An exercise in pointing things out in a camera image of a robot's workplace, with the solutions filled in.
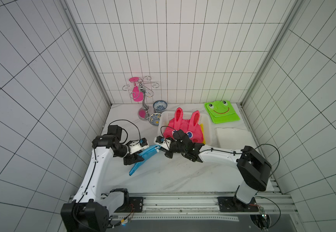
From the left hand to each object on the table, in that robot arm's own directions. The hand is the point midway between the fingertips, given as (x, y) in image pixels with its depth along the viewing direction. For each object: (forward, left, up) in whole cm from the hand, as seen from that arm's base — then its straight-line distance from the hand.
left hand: (138, 156), depth 73 cm
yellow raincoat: (+27, -40, -12) cm, 50 cm away
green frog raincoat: (+45, -58, -15) cm, 75 cm away
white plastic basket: (+30, -42, -8) cm, 52 cm away
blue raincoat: (0, -4, +2) cm, 5 cm away
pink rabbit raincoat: (+27, -32, -12) cm, 44 cm away
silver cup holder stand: (+44, +4, -15) cm, 47 cm away
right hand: (+6, -7, -2) cm, 10 cm away
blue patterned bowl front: (+37, -4, -14) cm, 40 cm away
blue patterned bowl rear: (+51, -8, -15) cm, 54 cm away
